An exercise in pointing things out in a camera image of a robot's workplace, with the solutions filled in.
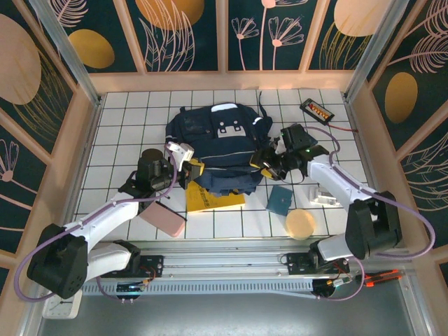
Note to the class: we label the yellow picture book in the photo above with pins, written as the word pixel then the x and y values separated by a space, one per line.
pixel 199 201

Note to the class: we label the navy blue backpack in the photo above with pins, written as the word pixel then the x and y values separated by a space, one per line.
pixel 217 154

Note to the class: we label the small teal notebook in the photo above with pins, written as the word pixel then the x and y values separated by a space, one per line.
pixel 279 199

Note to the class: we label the thin black pen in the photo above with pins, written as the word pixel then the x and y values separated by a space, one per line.
pixel 176 214

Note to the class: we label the pink pencil case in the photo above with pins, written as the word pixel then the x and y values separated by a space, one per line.
pixel 164 222

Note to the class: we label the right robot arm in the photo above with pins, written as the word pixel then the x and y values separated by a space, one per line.
pixel 332 178

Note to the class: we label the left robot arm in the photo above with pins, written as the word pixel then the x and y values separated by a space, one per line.
pixel 112 213

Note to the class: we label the black charger board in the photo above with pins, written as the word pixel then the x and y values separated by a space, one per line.
pixel 316 109

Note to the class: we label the white stapler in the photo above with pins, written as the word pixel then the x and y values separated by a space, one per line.
pixel 323 197

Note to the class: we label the round tan wooden disc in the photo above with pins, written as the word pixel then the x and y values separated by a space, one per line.
pixel 300 224

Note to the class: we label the white square clock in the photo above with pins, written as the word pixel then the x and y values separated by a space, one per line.
pixel 56 311

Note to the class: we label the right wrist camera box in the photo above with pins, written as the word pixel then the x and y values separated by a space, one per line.
pixel 279 146

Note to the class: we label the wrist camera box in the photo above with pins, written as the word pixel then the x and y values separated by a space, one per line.
pixel 180 150
pixel 279 146

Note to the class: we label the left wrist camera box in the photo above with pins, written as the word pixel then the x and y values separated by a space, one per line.
pixel 180 150

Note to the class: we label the aluminium mounting rail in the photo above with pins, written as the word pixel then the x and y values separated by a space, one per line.
pixel 224 259

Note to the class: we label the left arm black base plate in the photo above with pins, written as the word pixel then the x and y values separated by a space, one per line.
pixel 154 262

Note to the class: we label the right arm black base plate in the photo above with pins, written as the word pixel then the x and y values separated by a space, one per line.
pixel 297 262

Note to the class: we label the aluminium frame post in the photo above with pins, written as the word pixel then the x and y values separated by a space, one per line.
pixel 70 56
pixel 371 49

